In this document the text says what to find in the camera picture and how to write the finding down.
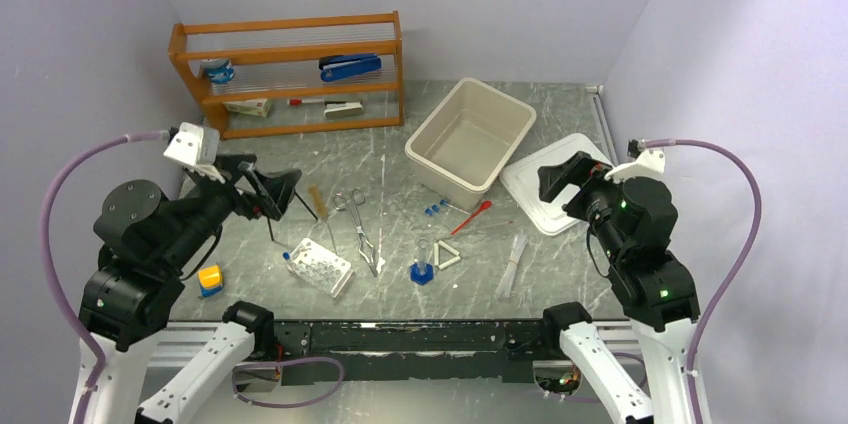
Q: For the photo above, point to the orange wooden shelf rack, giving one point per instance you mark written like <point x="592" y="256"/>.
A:
<point x="278" y="60"/>

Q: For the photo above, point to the white test tube rack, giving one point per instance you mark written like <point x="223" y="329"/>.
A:
<point x="319" y="267"/>

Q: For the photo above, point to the yellow blue small block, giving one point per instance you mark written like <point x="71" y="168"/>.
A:
<point x="210" y="280"/>

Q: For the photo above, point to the blue white tape roll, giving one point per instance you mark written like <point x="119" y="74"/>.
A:
<point x="217" y="70"/>

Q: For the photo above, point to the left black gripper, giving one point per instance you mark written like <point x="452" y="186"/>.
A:
<point x="273" y="189"/>

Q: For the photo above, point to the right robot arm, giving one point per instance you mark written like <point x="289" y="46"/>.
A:
<point x="629" y="210"/>

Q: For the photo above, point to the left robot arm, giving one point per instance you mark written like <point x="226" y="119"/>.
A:
<point x="147" y="241"/>

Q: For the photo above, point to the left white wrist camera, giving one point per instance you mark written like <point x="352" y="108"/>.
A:
<point x="195" y="147"/>

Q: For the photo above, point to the beige whiteboard eraser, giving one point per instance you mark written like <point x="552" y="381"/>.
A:
<point x="342" y="109"/>

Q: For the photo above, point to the graduated cylinder blue base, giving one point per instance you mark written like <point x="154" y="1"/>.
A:
<point x="422" y="271"/>

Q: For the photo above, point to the red plastic spatula spoon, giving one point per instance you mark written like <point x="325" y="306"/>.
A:
<point x="484" y="205"/>

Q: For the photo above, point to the white plastic bin lid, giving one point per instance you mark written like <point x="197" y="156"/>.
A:
<point x="522" y="182"/>

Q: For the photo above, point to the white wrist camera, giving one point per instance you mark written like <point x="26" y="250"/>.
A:
<point x="195" y="147"/>
<point x="646" y="162"/>

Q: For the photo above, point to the small white cardboard box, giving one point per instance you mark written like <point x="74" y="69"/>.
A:
<point x="259" y="107"/>

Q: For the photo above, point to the metal crucible tongs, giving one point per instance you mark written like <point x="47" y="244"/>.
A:
<point x="350" y="202"/>

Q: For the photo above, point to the beige plastic bin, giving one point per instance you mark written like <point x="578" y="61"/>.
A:
<point x="462" y="146"/>

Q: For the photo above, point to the blue capped small tubes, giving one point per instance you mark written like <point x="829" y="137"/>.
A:
<point x="439" y="209"/>

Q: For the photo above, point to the black wire tripod stand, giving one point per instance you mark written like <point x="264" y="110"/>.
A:
<point x="272" y="194"/>

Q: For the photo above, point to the white clay triangle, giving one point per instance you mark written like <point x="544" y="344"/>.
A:
<point x="444" y="255"/>

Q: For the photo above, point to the blue stapler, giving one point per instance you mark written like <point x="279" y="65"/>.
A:
<point x="338" y="67"/>

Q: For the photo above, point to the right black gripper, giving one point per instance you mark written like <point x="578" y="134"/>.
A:
<point x="580" y="169"/>

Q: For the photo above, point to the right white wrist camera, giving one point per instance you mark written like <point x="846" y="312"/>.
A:
<point x="646" y="162"/>

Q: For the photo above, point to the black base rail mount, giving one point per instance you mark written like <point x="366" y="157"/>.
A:
<point x="397" y="350"/>

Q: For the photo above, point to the clear plastic pipettes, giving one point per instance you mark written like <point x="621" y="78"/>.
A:
<point x="506" y="282"/>

